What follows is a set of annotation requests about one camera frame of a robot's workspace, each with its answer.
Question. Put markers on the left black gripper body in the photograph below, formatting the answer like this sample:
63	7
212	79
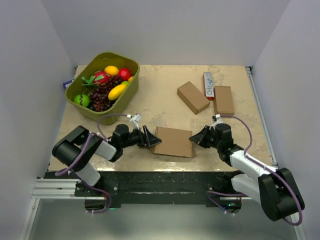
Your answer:
136	137

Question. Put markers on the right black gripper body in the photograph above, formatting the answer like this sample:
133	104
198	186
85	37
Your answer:
215	143

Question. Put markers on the brown cardboard box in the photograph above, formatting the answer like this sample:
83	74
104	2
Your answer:
174	142

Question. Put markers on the green plastic basket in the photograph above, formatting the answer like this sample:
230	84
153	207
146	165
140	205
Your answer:
83	85

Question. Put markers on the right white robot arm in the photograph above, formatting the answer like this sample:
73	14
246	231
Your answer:
275	189

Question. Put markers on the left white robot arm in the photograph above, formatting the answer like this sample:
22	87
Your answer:
76	149

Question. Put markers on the closed brown box right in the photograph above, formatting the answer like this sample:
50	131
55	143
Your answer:
223	101

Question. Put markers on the closed brown box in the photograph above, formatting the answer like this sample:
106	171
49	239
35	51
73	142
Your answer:
223	101
193	98

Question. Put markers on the closed brown box middle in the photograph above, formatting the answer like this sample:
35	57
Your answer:
193	98

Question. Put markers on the toothpaste box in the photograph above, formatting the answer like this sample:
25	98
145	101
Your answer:
208	86

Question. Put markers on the dark red toy grapes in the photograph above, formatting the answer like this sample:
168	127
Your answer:
99	101

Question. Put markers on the yellow toy mango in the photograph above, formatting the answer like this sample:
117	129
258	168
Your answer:
116	92

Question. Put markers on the green toy watermelon ball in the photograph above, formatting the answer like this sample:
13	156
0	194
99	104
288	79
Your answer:
82	100

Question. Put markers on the purple toy grapes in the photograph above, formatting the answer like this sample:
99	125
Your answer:
113	81

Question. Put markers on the pink toy dragon fruit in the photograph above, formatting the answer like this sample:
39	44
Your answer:
101	78

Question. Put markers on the red toy apple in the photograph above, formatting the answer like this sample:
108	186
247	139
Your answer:
124	73

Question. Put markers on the yellow toy lemon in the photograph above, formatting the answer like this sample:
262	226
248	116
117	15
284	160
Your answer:
111	70

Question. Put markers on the blue white packet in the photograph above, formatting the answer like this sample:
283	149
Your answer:
66	84

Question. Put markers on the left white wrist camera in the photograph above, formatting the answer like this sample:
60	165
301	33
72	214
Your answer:
134	121

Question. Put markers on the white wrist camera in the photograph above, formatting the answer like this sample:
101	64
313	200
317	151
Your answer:
216	119
134	121

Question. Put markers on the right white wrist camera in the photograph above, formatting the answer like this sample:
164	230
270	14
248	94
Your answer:
216	119

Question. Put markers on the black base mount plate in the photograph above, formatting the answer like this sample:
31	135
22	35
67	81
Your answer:
163	188

